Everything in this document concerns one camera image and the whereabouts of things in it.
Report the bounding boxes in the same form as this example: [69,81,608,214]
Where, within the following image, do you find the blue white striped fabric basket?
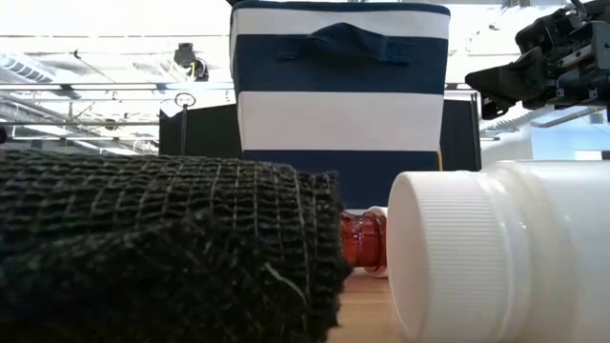
[229,0,452,211]

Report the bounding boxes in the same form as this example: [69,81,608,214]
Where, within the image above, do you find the black cohesive bandage roll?
[0,148,353,343]

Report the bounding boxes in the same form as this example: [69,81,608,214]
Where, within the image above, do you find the black backdrop panel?
[158,92,482,172]

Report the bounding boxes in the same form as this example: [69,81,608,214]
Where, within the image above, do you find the silver horizontal rail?
[0,81,482,92]

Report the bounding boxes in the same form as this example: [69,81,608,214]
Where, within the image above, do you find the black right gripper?
[464,0,610,120]

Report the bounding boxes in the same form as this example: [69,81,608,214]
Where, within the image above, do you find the black pole with ring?
[173,91,197,156]

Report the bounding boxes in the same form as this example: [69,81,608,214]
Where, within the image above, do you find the white plastic pill bottle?
[385,159,610,343]

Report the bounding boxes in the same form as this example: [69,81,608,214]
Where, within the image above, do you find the black overhead camera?
[173,42,210,82]

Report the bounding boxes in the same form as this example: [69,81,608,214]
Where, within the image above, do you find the orange pill bottle white cap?
[339,205,390,279]

